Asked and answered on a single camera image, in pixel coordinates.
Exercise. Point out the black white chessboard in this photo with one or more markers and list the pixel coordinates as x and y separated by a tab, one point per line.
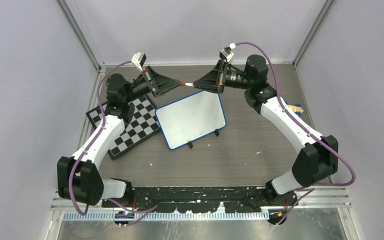
118	137

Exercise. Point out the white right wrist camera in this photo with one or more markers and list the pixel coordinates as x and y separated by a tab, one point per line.
227	54

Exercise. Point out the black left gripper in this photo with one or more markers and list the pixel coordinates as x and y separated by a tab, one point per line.
162	84

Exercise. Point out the aluminium frame rail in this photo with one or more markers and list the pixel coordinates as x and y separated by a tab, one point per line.
74	25

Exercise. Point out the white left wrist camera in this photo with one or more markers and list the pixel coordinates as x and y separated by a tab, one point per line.
138	60

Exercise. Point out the wooden toy car blue wheels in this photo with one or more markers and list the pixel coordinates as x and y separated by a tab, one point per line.
297	109

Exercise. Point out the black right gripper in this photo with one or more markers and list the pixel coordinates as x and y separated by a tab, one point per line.
211	81

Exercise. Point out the white whiteboard marker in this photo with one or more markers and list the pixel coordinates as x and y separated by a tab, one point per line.
186	84

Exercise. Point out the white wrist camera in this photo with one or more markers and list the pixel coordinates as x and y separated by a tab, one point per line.
138	60
227	54

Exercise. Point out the blue framed whiteboard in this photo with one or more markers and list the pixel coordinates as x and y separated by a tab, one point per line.
191	118

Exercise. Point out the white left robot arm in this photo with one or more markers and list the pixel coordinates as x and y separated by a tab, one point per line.
78	177

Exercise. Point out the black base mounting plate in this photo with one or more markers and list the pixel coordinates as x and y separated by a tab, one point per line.
234	199

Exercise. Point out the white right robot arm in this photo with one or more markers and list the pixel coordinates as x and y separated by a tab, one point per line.
314	162

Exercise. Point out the white slotted cable duct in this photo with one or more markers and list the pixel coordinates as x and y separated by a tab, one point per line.
113	215

